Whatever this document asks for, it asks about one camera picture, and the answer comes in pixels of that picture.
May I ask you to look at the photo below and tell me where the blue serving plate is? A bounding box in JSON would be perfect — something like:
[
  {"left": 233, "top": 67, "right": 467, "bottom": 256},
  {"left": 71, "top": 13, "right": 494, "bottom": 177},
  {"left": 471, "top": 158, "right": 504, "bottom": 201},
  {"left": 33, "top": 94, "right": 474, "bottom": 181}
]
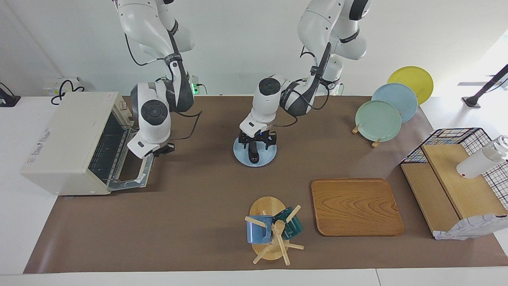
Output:
[{"left": 233, "top": 137, "right": 278, "bottom": 168}]

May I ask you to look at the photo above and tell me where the glass oven door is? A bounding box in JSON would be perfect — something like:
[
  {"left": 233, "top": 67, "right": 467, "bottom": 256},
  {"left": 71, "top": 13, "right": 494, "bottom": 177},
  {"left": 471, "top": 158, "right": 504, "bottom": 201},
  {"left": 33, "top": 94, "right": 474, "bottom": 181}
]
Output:
[{"left": 106, "top": 150, "right": 156, "bottom": 191}]

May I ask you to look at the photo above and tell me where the cream toaster oven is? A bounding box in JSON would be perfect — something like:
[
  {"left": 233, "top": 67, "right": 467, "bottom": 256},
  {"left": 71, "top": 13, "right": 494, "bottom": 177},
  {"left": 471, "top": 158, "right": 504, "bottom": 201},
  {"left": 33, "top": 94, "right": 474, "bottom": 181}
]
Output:
[{"left": 20, "top": 92, "right": 156, "bottom": 196}]

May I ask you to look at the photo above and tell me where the wooden mug tree stand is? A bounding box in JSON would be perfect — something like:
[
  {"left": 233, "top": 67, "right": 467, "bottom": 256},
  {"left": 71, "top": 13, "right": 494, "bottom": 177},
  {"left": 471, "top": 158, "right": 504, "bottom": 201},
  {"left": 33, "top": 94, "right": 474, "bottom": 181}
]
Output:
[{"left": 244, "top": 196, "right": 305, "bottom": 266}]

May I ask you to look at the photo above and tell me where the brown table mat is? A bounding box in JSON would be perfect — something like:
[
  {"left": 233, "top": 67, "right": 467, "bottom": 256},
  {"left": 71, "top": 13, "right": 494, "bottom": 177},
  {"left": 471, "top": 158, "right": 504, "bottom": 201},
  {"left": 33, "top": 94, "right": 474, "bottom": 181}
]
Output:
[{"left": 23, "top": 95, "right": 508, "bottom": 275}]

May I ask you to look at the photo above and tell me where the blue mug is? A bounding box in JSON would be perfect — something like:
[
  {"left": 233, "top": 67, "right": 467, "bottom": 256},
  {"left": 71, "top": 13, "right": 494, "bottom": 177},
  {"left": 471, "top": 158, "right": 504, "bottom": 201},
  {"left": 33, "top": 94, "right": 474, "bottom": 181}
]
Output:
[{"left": 246, "top": 215, "right": 275, "bottom": 245}]

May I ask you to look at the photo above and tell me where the dark green mug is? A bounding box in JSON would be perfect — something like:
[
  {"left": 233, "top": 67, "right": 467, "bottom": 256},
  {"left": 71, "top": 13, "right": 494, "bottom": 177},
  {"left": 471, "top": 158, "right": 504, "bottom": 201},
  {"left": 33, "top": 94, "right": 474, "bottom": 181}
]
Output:
[{"left": 273, "top": 207, "right": 304, "bottom": 241}]

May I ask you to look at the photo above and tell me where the brown wooden tray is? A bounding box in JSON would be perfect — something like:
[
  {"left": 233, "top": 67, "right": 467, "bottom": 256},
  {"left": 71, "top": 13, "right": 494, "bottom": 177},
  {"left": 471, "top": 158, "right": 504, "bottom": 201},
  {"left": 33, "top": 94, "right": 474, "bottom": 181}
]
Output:
[{"left": 310, "top": 178, "right": 405, "bottom": 238}]

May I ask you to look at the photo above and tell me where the wooden plate rack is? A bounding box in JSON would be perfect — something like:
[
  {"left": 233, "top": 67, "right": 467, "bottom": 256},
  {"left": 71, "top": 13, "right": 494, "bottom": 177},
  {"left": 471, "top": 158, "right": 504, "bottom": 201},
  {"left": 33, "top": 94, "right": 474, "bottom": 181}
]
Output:
[{"left": 351, "top": 124, "right": 383, "bottom": 149}]

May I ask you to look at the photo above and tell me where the pale green plate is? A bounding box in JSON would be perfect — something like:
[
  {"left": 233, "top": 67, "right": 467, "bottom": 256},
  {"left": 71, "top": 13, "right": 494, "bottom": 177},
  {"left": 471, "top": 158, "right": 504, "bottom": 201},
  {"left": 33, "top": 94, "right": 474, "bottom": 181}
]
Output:
[{"left": 354, "top": 100, "right": 402, "bottom": 143}]

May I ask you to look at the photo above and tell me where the light blue racked plate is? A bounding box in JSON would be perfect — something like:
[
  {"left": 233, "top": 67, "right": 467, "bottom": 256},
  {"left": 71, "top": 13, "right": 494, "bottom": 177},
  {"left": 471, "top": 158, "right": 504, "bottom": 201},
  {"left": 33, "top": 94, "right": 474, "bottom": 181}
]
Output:
[{"left": 371, "top": 82, "right": 419, "bottom": 124}]

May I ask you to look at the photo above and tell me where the black clamp base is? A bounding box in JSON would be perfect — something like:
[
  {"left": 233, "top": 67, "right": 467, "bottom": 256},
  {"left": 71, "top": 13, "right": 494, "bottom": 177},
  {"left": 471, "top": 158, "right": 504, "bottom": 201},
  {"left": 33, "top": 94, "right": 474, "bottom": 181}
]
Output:
[{"left": 0, "top": 82, "right": 21, "bottom": 108}]

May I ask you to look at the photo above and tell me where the yellow plate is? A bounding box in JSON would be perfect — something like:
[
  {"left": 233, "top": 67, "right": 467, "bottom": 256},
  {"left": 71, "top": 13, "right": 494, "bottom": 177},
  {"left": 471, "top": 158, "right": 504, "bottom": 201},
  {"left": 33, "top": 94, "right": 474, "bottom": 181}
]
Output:
[{"left": 387, "top": 66, "right": 434, "bottom": 106}]

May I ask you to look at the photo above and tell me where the white cup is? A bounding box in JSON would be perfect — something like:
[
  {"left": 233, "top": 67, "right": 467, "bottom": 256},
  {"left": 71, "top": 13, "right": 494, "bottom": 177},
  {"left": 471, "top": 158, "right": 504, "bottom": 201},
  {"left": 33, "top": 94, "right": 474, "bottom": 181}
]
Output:
[{"left": 456, "top": 135, "right": 508, "bottom": 180}]

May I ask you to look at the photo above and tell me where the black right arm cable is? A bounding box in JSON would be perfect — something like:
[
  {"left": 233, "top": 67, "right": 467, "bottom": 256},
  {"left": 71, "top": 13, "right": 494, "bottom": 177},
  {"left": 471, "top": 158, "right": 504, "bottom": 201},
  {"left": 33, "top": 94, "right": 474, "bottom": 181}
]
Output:
[{"left": 124, "top": 34, "right": 203, "bottom": 141}]

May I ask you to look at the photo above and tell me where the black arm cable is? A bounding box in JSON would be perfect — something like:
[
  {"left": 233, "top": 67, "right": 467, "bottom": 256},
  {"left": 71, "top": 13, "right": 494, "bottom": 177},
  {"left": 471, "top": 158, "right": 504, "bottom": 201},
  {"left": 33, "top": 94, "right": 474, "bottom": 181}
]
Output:
[
  {"left": 124, "top": 34, "right": 203, "bottom": 141},
  {"left": 270, "top": 44, "right": 332, "bottom": 128}
]

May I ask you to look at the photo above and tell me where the metal wire oven rack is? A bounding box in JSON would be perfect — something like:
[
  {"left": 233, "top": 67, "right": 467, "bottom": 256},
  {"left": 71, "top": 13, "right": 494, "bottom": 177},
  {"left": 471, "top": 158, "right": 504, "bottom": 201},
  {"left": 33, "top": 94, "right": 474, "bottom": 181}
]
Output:
[{"left": 89, "top": 114, "right": 132, "bottom": 184}]

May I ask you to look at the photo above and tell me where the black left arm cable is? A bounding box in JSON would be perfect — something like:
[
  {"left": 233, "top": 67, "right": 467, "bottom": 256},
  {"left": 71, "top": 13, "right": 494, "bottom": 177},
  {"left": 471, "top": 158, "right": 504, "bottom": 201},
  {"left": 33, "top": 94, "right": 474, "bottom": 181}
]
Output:
[{"left": 270, "top": 44, "right": 332, "bottom": 128}]

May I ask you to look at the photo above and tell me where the wire basket with wooden shelf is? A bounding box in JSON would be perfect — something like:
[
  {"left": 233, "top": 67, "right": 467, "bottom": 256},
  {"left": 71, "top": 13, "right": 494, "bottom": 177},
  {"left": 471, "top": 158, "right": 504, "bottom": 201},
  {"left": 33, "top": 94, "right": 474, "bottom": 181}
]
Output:
[{"left": 400, "top": 127, "right": 508, "bottom": 241}]

